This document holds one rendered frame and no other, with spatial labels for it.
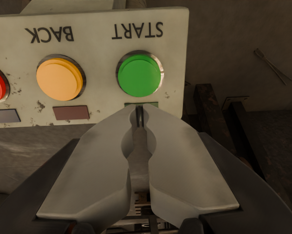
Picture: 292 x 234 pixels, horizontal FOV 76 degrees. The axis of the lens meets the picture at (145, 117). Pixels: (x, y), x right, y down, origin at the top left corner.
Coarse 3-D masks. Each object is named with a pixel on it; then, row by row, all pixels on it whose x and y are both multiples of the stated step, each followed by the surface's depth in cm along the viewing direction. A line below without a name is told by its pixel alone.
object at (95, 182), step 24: (120, 120) 10; (96, 144) 9; (120, 144) 8; (72, 168) 7; (96, 168) 7; (120, 168) 7; (72, 192) 6; (96, 192) 6; (120, 192) 6; (48, 216) 6; (72, 216) 6; (96, 216) 6; (120, 216) 7
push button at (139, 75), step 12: (132, 60) 17; (144, 60) 16; (120, 72) 17; (132, 72) 17; (144, 72) 17; (156, 72) 17; (120, 84) 18; (132, 84) 17; (144, 84) 18; (156, 84) 18; (144, 96) 18
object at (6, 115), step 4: (0, 112) 20; (4, 112) 20; (8, 112) 20; (12, 112) 20; (16, 112) 20; (0, 116) 20; (4, 116) 20; (8, 116) 20; (12, 116) 20; (16, 116) 20; (0, 120) 20; (4, 120) 20; (8, 120) 20; (12, 120) 20; (16, 120) 20; (20, 120) 20
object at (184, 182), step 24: (144, 120) 12; (168, 120) 10; (168, 144) 8; (192, 144) 8; (168, 168) 7; (192, 168) 7; (216, 168) 7; (168, 192) 6; (192, 192) 6; (216, 192) 6; (168, 216) 7; (192, 216) 6
